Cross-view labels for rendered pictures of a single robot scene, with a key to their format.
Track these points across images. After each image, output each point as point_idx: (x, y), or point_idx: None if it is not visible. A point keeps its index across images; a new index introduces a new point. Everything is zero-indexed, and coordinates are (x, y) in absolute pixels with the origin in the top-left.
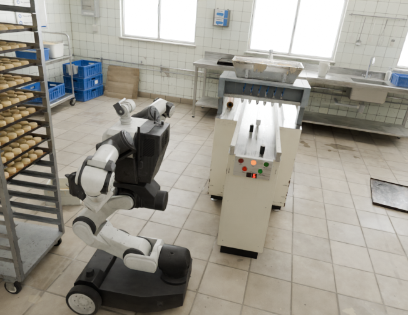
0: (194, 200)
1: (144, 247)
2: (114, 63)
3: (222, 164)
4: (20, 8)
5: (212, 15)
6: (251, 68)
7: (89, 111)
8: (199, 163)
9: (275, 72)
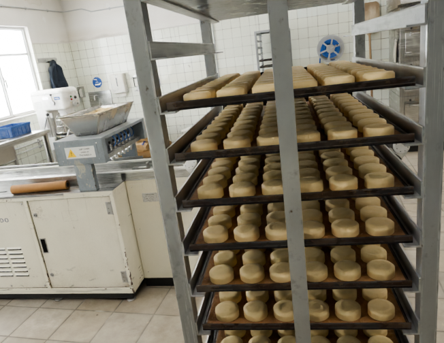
0: (131, 314)
1: None
2: None
3: (131, 241)
4: (210, 47)
5: None
6: (109, 116)
7: None
8: (14, 324)
9: (120, 113)
